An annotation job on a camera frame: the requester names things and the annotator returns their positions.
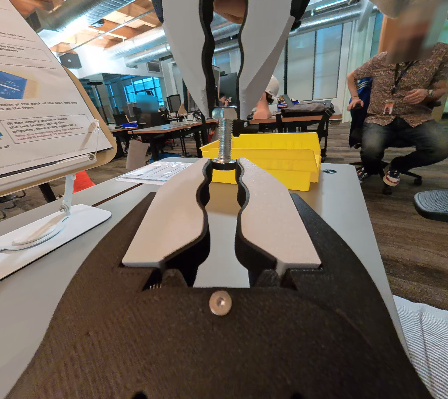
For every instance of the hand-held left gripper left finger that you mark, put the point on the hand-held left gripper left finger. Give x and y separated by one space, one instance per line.
168 224

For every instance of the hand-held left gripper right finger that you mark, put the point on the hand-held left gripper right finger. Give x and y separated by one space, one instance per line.
276 227

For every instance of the yellow plastic bin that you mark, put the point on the yellow plastic bin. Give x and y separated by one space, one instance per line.
280 161

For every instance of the steel hex nut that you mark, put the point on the steel hex nut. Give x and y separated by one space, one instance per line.
224 160

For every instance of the steel hex bolt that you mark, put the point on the steel hex bolt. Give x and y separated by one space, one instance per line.
224 140

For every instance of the grey desk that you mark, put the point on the grey desk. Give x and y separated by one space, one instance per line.
336 203

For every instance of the person's right hand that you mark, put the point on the person's right hand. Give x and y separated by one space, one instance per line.
227 7

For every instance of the laminated paper sheet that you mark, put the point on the laminated paper sheet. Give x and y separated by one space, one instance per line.
154 171

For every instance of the white cardboard sheet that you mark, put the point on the white cardboard sheet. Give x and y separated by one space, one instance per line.
138 155

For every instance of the black pole with disc top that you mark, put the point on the black pole with disc top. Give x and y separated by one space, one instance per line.
286 70

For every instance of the white document stand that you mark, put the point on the white document stand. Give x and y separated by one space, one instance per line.
84 220

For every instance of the white hard hat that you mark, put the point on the white hard hat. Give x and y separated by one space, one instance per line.
273 85

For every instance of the orange cone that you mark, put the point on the orange cone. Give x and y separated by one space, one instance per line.
84 182

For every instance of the dark monitor screen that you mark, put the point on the dark monitor screen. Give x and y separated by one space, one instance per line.
228 87

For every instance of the small black monitor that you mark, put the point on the small black monitor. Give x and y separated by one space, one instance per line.
174 103

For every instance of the mannequin head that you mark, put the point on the mannequin head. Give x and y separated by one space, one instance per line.
262 108

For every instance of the black bag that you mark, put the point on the black bag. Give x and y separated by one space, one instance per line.
304 109

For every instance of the blue jacket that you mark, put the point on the blue jacket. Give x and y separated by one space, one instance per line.
362 91

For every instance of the black ceiling speaker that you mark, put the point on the black ceiling speaker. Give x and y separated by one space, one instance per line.
71 60

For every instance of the black mesh office chair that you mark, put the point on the black mesh office chair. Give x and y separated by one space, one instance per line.
432 204

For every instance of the printed instruction sheet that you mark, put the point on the printed instruction sheet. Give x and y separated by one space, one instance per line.
42 98

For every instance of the person's striped garment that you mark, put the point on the person's striped garment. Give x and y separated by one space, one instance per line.
427 353

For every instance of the round metal air duct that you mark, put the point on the round metal air duct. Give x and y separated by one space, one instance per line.
150 57
140 43

